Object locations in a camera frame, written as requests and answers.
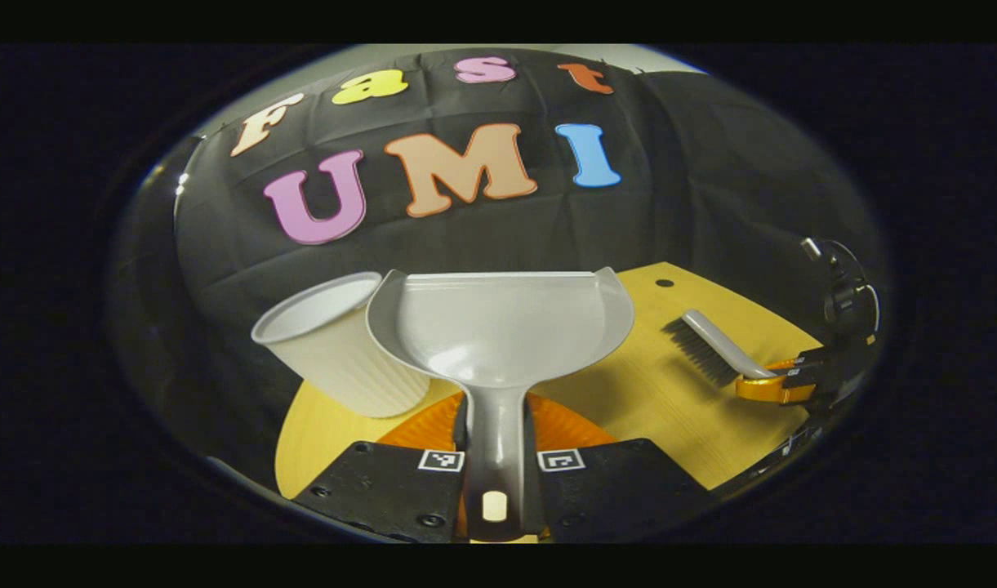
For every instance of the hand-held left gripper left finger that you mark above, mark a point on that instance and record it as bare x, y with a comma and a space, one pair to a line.
384, 490

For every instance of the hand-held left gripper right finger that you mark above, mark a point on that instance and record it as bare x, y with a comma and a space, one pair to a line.
620, 490

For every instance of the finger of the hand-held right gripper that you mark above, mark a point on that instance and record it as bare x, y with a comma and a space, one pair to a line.
800, 363
780, 392

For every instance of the small grey broom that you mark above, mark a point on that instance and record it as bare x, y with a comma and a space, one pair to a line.
718, 343

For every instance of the grey plastic dustpan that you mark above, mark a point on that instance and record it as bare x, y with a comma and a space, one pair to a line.
498, 327

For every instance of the wooden desktop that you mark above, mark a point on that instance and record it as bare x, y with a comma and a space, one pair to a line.
661, 392

